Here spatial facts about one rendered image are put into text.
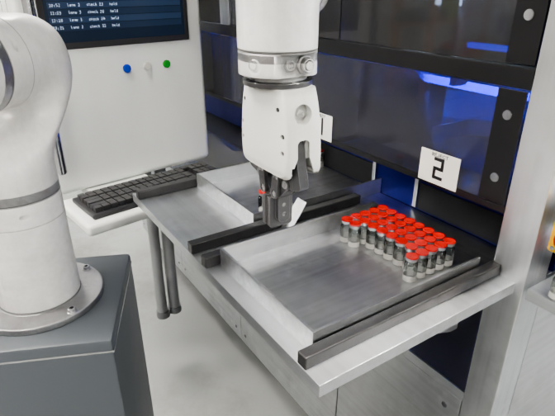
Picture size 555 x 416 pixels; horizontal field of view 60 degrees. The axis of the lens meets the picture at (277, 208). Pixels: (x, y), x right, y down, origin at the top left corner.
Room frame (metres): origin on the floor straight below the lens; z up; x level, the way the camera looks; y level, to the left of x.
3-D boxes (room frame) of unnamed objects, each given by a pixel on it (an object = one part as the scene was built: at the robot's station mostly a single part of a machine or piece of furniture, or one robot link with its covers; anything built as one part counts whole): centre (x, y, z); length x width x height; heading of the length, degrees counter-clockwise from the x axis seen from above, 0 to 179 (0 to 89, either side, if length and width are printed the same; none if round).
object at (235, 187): (1.04, -0.02, 0.90); 0.34 x 0.26 x 0.04; 123
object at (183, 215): (0.86, -0.06, 0.87); 0.70 x 0.48 x 0.02; 33
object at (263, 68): (0.53, 0.00, 1.24); 0.09 x 0.08 x 0.03; 33
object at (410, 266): (0.66, -0.21, 0.91); 0.02 x 0.02 x 0.05
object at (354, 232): (0.78, -0.14, 0.91); 0.02 x 0.02 x 0.05
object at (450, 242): (0.78, -0.25, 0.91); 0.18 x 0.02 x 0.05; 33
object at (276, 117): (0.53, 0.00, 1.18); 0.10 x 0.07 x 0.11; 33
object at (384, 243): (0.74, -0.19, 0.91); 0.18 x 0.02 x 0.05; 33
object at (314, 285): (0.69, -0.12, 0.90); 0.34 x 0.26 x 0.04; 123
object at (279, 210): (0.52, -0.01, 1.09); 0.03 x 0.03 x 0.07; 33
